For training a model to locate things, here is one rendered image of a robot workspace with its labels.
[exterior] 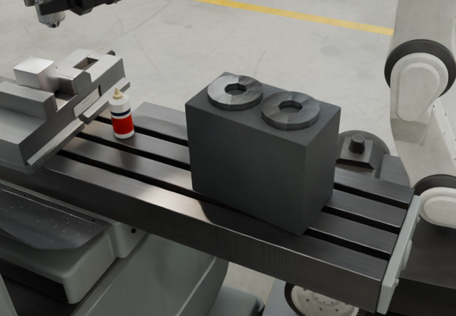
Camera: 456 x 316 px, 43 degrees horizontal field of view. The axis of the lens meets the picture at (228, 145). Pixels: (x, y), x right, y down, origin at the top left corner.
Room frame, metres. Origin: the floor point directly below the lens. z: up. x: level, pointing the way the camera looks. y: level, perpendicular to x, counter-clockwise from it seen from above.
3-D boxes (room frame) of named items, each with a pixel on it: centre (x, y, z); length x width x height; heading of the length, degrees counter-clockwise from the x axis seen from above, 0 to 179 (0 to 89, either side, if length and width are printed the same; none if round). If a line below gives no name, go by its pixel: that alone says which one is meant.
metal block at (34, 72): (1.01, 0.37, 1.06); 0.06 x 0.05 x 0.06; 64
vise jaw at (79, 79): (1.06, 0.35, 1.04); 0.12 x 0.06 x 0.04; 64
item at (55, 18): (0.97, 0.30, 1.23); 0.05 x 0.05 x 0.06
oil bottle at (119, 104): (0.97, 0.21, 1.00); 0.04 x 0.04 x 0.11
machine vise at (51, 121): (1.04, 0.36, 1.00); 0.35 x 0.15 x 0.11; 154
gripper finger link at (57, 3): (0.95, 0.28, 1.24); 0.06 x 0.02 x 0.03; 132
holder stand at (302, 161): (0.77, -0.06, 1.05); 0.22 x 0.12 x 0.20; 55
